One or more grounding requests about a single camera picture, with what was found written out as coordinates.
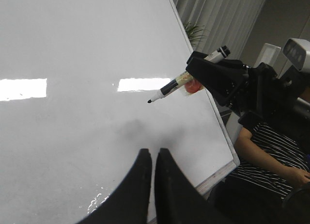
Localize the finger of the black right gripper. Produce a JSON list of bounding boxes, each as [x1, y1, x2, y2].
[[186, 51, 247, 69], [186, 57, 247, 106]]

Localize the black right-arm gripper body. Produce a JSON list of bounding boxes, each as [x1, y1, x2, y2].
[[227, 63, 306, 134]]

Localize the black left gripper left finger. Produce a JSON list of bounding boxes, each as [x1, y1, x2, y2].
[[79, 148, 152, 224]]

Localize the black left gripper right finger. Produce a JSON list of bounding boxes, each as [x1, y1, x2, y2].
[[154, 148, 232, 224]]

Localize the black and white whiteboard marker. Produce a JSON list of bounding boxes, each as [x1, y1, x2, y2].
[[148, 46, 230, 103]]

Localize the green potted plant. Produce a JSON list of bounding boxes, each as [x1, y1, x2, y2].
[[183, 22, 208, 51]]

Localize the white vertical window blinds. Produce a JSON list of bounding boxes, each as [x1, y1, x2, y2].
[[173, 0, 266, 59]]

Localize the person in striped shirt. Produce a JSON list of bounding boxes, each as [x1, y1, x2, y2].
[[208, 88, 310, 224]]

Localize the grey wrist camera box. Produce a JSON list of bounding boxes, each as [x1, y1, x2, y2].
[[280, 38, 310, 88]]

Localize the white whiteboard with aluminium frame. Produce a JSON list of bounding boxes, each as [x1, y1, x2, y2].
[[0, 0, 239, 224]]

